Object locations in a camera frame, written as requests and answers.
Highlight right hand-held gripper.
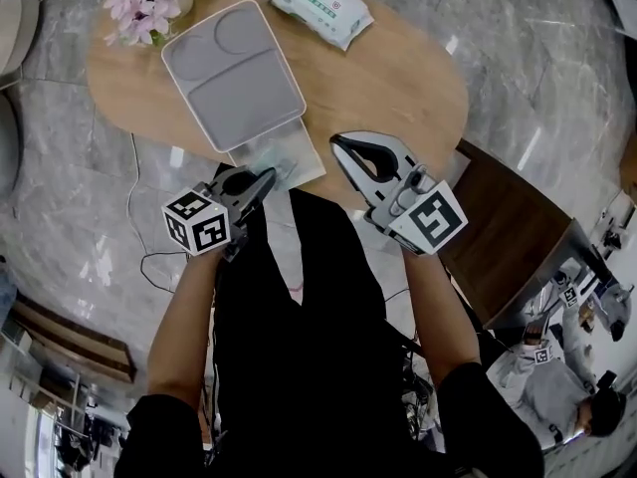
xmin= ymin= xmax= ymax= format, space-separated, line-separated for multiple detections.
xmin=329 ymin=128 xmax=470 ymax=257

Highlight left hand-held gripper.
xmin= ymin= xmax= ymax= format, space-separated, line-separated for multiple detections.
xmin=161 ymin=164 xmax=278 ymax=264

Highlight small box of bandages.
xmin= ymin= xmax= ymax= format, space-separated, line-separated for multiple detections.
xmin=248 ymin=151 xmax=301 ymax=186

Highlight white box grey inside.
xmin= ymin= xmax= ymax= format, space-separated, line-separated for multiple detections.
xmin=160 ymin=0 xmax=327 ymax=192

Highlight person's right forearm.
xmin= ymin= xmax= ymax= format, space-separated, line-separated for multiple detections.
xmin=400 ymin=247 xmax=483 ymax=388

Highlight person's left forearm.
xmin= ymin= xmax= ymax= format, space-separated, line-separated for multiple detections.
xmin=145 ymin=250 xmax=226 ymax=403

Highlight dark brown wooden chair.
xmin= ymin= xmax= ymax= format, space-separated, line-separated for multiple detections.
xmin=436 ymin=136 xmax=582 ymax=331

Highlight white wet wipes pack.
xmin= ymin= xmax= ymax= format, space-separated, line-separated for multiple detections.
xmin=263 ymin=0 xmax=376 ymax=53

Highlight person's black clothing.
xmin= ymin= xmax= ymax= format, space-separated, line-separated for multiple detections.
xmin=112 ymin=186 xmax=546 ymax=478

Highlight pink flowers in pot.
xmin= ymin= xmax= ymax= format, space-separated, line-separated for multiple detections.
xmin=102 ymin=0 xmax=195 ymax=49

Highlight brown wooden bench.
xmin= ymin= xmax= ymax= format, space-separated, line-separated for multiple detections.
xmin=8 ymin=297 xmax=138 ymax=385

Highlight grey upholstered seat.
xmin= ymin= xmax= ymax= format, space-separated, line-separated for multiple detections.
xmin=0 ymin=0 xmax=42 ymax=78
xmin=0 ymin=92 xmax=24 ymax=199

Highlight white cable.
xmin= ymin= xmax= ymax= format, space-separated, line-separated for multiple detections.
xmin=125 ymin=131 xmax=153 ymax=268

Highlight black cable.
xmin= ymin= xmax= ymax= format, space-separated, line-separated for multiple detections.
xmin=139 ymin=250 xmax=193 ymax=294

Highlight bundle of black cables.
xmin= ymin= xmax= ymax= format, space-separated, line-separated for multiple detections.
xmin=395 ymin=334 xmax=440 ymax=445

